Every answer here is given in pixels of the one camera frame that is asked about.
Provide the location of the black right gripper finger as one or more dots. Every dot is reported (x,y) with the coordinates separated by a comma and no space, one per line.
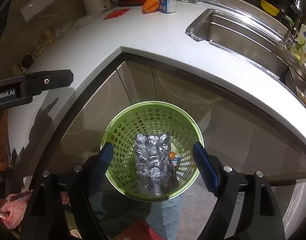
(94,169)
(216,177)

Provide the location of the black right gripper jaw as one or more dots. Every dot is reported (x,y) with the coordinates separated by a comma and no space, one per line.
(36,83)

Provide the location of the aluminium foil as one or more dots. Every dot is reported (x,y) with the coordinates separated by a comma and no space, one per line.
(156,175)

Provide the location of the blue white milk carton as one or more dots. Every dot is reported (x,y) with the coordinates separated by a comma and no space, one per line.
(167,6)

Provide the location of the green perforated trash basket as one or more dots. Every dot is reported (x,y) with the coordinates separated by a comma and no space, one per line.
(151,117)

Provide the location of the steel kitchen sink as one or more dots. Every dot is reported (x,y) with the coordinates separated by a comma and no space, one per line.
(248,38)

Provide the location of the person's left hand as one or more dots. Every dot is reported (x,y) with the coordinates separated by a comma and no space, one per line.
(3,141)

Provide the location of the amber glass pair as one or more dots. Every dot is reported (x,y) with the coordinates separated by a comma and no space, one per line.
(48,37)

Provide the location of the grey cabinet doors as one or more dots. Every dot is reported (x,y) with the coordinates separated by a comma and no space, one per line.
(135,98)

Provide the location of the clear plastic wrap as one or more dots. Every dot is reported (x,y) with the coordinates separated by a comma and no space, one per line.
(86,20)

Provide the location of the red snack packet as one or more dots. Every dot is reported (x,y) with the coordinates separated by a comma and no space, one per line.
(116,13)

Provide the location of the orange foam fruit net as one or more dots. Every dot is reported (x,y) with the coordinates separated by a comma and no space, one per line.
(150,6)

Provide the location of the green dish soap carton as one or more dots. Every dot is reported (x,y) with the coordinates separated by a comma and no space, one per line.
(299,46)

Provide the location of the yellow bowl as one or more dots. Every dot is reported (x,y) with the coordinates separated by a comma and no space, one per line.
(269,9)

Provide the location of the chrome faucet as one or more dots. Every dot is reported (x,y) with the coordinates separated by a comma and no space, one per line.
(292,26)

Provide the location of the white wall socket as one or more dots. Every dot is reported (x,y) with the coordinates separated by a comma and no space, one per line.
(33,7)

